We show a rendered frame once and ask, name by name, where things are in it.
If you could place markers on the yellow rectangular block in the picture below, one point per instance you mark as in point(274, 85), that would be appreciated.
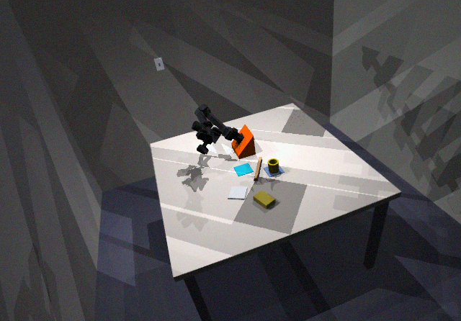
point(264, 199)

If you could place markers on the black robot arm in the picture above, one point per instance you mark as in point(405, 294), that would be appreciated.
point(204, 125)

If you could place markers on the yellow cup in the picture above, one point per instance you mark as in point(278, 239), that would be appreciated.
point(273, 165)

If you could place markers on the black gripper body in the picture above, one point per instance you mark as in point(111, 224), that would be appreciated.
point(208, 139)

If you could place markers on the tan wooden bar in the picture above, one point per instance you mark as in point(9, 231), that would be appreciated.
point(258, 169)

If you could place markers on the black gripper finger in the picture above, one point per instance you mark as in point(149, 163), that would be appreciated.
point(204, 150)
point(215, 136)

